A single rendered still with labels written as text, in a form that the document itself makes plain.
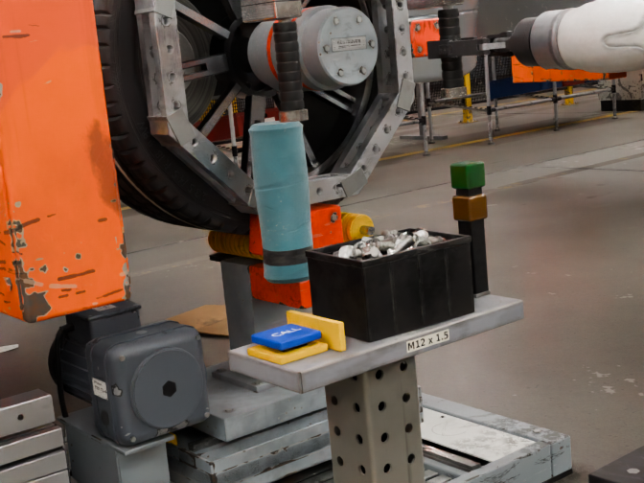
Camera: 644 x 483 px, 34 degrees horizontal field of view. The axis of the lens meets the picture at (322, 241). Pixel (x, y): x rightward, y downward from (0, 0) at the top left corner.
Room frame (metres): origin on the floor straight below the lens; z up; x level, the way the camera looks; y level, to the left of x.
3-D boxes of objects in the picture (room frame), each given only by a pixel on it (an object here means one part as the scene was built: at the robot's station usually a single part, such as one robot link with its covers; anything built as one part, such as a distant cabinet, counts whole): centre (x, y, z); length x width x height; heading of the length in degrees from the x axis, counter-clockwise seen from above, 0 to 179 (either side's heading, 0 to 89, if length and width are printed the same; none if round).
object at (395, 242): (1.53, -0.10, 0.51); 0.20 x 0.14 x 0.13; 124
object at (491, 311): (1.51, -0.07, 0.44); 0.43 x 0.17 x 0.03; 127
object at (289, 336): (1.41, 0.06, 0.47); 0.07 x 0.07 x 0.02; 37
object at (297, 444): (2.04, 0.14, 0.13); 0.50 x 0.36 x 0.10; 127
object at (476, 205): (1.63, -0.23, 0.59); 0.04 x 0.04 x 0.04; 37
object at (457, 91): (1.82, -0.25, 0.83); 0.04 x 0.04 x 0.16
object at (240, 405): (2.04, 0.13, 0.32); 0.40 x 0.30 x 0.28; 127
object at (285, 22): (1.62, 0.02, 0.83); 0.04 x 0.04 x 0.16
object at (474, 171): (1.63, -0.23, 0.64); 0.04 x 0.04 x 0.04; 37
